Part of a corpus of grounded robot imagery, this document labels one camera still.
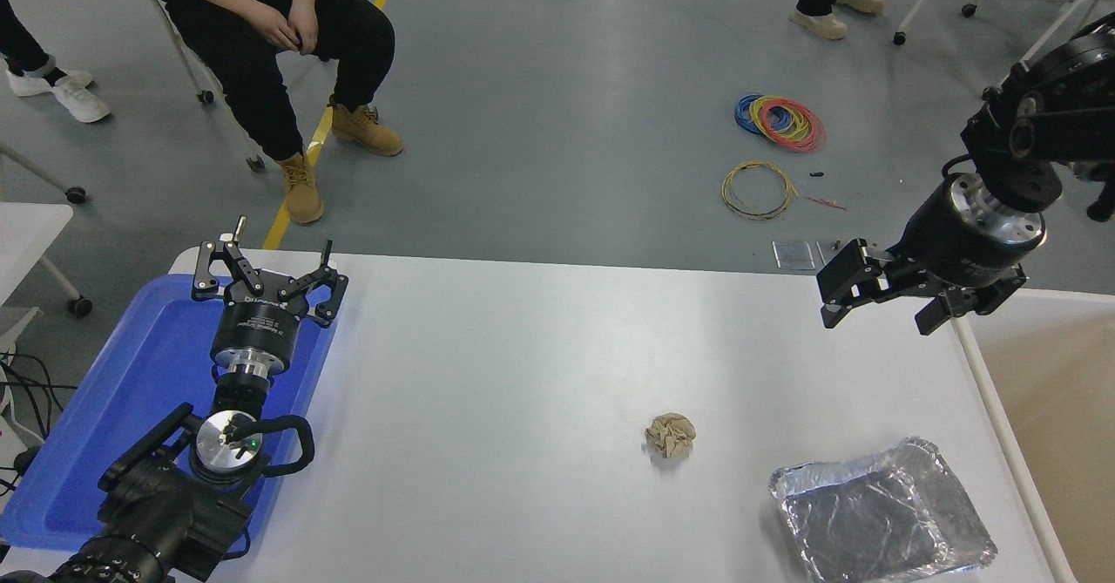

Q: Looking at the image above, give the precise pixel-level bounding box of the crumpled tan paper ball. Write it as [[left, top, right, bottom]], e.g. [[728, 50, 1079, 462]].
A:
[[644, 412, 698, 460]]

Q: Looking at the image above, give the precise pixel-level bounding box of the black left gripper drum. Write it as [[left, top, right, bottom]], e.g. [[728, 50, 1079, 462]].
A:
[[212, 294, 309, 368]]

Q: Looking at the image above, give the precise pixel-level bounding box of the grey leg with caster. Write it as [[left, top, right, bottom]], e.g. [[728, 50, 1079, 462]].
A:
[[0, 143, 88, 206]]

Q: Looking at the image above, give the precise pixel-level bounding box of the white chair with casters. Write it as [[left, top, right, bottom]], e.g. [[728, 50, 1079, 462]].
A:
[[113, 0, 267, 173]]

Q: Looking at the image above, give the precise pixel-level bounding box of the seated person's right hand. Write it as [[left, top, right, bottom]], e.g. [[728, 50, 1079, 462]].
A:
[[249, 5, 302, 51]]

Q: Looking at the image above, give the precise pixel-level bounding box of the white side table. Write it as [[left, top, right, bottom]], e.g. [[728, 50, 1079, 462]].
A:
[[0, 202, 94, 319]]

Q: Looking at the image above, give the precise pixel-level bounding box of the blue plastic tray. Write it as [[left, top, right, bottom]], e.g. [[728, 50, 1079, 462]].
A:
[[0, 274, 341, 558]]

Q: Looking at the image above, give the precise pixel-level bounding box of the yellow and black cable coil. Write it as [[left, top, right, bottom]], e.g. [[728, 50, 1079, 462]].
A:
[[721, 161, 798, 220]]

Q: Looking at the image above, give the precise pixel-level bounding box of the blue cable coil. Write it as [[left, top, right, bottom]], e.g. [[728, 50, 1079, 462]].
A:
[[734, 93, 789, 138]]

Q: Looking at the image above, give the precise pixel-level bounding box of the seated person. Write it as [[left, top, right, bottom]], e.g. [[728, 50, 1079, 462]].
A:
[[83, 0, 404, 225]]

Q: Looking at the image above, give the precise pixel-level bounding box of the silver foil plate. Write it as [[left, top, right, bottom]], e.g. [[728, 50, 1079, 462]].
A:
[[768, 437, 999, 583]]

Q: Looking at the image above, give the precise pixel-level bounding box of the black cable bundle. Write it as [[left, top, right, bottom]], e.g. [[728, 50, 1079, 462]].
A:
[[0, 352, 79, 497]]

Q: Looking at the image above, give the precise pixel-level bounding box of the seated person's left hand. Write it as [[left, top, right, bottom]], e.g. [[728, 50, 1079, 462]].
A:
[[288, 0, 321, 55]]

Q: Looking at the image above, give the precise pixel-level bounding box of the large pale bin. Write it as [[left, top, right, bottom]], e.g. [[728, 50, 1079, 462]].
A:
[[945, 287, 1115, 583]]

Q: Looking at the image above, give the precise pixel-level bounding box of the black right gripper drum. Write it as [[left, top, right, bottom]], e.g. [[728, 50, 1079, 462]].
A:
[[892, 179, 1034, 290]]

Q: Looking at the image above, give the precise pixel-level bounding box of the person with white shoes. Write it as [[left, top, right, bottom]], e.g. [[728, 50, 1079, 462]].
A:
[[0, 0, 112, 124]]

